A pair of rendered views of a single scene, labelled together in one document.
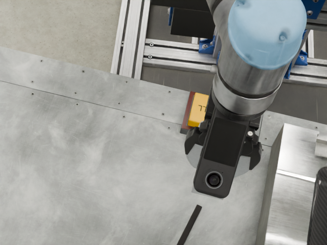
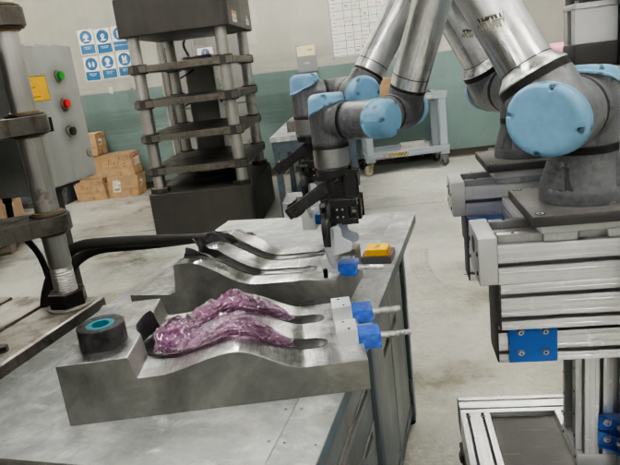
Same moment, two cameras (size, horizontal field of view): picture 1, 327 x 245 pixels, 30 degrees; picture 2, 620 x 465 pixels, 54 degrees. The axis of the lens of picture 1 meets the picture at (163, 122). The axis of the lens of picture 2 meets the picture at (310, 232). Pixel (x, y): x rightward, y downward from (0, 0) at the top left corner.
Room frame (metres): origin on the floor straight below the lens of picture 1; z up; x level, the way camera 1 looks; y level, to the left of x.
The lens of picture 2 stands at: (0.68, -1.63, 1.32)
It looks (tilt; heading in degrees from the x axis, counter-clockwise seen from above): 15 degrees down; 102
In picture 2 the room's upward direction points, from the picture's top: 7 degrees counter-clockwise
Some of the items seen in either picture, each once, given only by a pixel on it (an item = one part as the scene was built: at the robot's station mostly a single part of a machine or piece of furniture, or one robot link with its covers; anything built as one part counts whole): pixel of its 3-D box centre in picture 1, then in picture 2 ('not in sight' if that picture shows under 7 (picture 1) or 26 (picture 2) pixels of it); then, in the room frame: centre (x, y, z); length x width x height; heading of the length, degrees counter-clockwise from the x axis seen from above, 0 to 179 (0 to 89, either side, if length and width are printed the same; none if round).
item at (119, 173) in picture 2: not in sight; (106, 164); (-3.32, 5.44, 0.42); 0.86 x 0.33 x 0.83; 6
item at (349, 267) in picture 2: not in sight; (353, 267); (0.51, -0.39, 0.89); 0.13 x 0.05 x 0.05; 175
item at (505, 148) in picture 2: not in sight; (524, 135); (0.93, 0.00, 1.09); 0.15 x 0.15 x 0.10
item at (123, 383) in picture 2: not in sight; (223, 342); (0.29, -0.67, 0.86); 0.50 x 0.26 x 0.11; 12
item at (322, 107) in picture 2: not in sight; (328, 120); (0.49, -0.39, 1.21); 0.09 x 0.08 x 0.11; 151
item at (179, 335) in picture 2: not in sight; (222, 319); (0.29, -0.66, 0.90); 0.26 x 0.18 x 0.08; 12
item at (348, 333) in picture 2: not in sight; (374, 336); (0.57, -0.66, 0.86); 0.13 x 0.05 x 0.05; 12
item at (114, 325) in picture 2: not in sight; (101, 332); (0.12, -0.76, 0.93); 0.08 x 0.08 x 0.04
